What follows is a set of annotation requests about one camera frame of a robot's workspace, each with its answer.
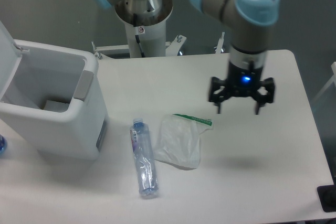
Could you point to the clear bag green strip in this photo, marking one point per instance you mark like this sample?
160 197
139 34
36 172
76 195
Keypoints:
178 141

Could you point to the black device at right edge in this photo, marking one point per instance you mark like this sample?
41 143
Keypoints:
327 197

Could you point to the clear plastic water bottle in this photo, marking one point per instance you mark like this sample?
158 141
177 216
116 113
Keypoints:
144 159

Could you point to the blue bottle at left edge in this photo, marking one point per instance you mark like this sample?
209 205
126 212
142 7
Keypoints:
3 145

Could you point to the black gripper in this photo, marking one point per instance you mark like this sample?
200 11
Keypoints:
242 82

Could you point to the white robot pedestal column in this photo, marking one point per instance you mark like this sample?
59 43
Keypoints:
145 26

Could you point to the white frame at right edge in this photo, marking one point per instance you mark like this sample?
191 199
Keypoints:
319 98

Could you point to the white pedestal base frame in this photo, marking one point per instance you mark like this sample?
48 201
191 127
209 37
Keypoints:
141 48

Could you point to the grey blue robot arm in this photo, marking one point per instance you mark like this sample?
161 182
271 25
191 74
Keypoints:
251 23

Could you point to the white push-button trash can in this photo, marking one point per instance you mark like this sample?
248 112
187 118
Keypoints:
51 97

